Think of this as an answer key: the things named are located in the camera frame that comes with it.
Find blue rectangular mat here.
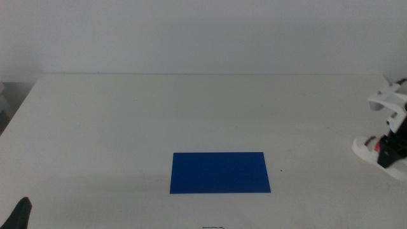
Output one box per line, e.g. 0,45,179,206
169,151,272,195

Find white strappy sandal shoe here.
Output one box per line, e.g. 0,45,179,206
351,135,407,182

